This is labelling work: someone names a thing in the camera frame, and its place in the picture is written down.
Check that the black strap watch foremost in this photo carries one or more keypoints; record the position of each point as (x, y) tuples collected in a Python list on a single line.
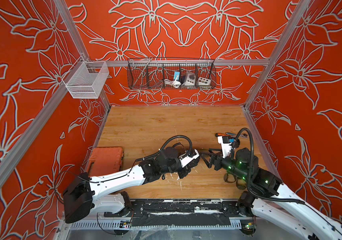
[(241, 185)]

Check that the white power adapter box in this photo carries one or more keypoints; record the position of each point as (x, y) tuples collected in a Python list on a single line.
[(190, 80)]

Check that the blue white small box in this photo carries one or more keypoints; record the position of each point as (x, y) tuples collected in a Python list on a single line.
[(176, 76)]

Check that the orange handled screwdriver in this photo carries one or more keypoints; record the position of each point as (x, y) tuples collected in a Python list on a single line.
[(231, 134)]

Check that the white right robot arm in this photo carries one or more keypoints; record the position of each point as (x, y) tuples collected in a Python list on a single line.
[(266, 196)]

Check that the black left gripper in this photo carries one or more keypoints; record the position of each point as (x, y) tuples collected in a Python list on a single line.
[(186, 171)]

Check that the white mesh wall basket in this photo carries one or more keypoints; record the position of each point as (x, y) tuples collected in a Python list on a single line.
[(83, 83)]

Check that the black wire wall basket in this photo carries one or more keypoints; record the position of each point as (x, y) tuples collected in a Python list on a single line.
[(158, 73)]

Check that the orange plastic tool case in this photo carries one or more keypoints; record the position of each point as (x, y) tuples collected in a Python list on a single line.
[(105, 161)]

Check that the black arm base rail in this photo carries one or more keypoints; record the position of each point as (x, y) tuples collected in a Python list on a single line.
[(183, 213)]

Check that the white button box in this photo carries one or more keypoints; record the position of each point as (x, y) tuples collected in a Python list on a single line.
[(204, 83)]

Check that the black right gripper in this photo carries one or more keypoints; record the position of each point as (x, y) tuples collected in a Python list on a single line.
[(218, 159)]

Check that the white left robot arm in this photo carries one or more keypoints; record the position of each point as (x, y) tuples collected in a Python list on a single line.
[(98, 194)]

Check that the black analog watch near edge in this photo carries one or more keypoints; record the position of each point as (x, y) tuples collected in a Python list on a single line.
[(229, 178)]

